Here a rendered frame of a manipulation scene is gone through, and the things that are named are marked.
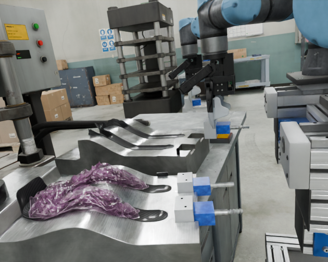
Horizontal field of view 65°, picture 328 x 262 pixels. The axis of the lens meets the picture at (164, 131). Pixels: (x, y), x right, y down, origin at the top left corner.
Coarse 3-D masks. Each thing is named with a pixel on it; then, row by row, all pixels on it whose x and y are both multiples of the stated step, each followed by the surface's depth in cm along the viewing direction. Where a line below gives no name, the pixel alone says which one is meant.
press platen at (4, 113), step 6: (24, 102) 109; (0, 108) 106; (6, 108) 104; (12, 108) 104; (18, 108) 104; (24, 108) 106; (30, 108) 109; (0, 114) 102; (6, 114) 103; (12, 114) 104; (18, 114) 105; (24, 114) 106; (30, 114) 109; (0, 120) 102; (6, 120) 103; (12, 120) 106
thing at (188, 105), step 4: (184, 100) 120; (188, 100) 120; (192, 100) 121; (196, 100) 120; (200, 100) 120; (204, 100) 122; (188, 104) 121; (192, 104) 121; (196, 104) 121; (200, 104) 121; (188, 108) 121; (192, 108) 121
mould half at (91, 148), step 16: (112, 128) 94; (144, 128) 101; (192, 128) 96; (80, 144) 85; (96, 144) 82; (112, 144) 84; (144, 144) 88; (160, 144) 85; (176, 144) 82; (208, 144) 95; (64, 160) 91; (80, 160) 88; (96, 160) 85; (112, 160) 82; (128, 160) 80; (144, 160) 77; (160, 160) 75; (176, 160) 73; (192, 160) 77
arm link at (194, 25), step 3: (195, 18) 94; (192, 21) 95; (195, 21) 94; (192, 24) 95; (195, 24) 94; (198, 24) 94; (192, 27) 95; (195, 27) 95; (198, 27) 94; (192, 30) 96; (195, 30) 95; (198, 30) 95; (195, 33) 96; (198, 33) 95; (198, 36) 96
